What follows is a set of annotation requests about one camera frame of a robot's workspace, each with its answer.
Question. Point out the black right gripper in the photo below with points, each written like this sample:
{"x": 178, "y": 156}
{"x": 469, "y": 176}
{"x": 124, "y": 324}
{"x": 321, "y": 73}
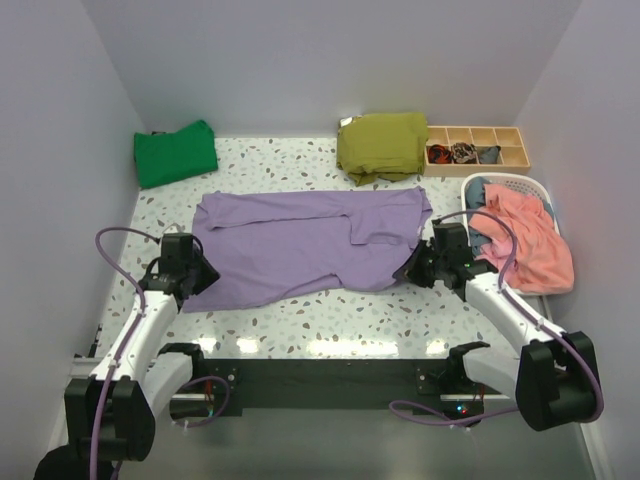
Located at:
{"x": 409, "y": 271}

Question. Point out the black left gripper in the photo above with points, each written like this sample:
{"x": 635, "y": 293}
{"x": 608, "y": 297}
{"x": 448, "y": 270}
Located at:
{"x": 210, "y": 275}

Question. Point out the purple t-shirt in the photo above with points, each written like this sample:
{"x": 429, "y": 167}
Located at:
{"x": 272, "y": 246}

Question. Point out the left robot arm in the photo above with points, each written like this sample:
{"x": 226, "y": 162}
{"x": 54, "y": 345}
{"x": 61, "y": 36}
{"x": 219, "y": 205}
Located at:
{"x": 111, "y": 412}

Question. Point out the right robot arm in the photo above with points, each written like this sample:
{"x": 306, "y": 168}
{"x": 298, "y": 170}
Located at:
{"x": 553, "y": 377}

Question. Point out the orange black cloth roll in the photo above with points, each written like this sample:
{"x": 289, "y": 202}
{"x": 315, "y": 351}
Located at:
{"x": 439, "y": 155}

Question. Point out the pink t-shirt in basket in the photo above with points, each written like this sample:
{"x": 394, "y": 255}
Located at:
{"x": 530, "y": 235}

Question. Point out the wooden compartment box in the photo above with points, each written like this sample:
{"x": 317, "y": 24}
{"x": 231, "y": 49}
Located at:
{"x": 513, "y": 159}

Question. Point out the patterned brown cloth roll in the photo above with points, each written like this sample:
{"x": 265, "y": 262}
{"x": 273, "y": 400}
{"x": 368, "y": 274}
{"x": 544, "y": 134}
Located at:
{"x": 464, "y": 153}

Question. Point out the folded olive green t-shirt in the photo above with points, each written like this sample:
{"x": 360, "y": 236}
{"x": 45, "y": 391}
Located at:
{"x": 386, "y": 146}

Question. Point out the dark grey cloth roll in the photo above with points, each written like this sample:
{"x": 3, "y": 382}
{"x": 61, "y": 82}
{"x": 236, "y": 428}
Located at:
{"x": 488, "y": 155}

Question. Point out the white laundry basket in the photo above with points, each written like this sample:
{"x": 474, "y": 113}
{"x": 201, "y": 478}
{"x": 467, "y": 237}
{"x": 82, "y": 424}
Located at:
{"x": 500, "y": 185}

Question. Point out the black cloth at corner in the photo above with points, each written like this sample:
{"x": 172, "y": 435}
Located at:
{"x": 65, "y": 463}

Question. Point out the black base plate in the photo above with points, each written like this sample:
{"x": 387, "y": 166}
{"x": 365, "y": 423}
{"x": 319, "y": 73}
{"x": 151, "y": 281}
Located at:
{"x": 328, "y": 384}

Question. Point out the aluminium rail frame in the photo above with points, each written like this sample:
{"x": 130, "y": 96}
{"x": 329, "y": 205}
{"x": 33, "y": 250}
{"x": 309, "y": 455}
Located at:
{"x": 111, "y": 412}

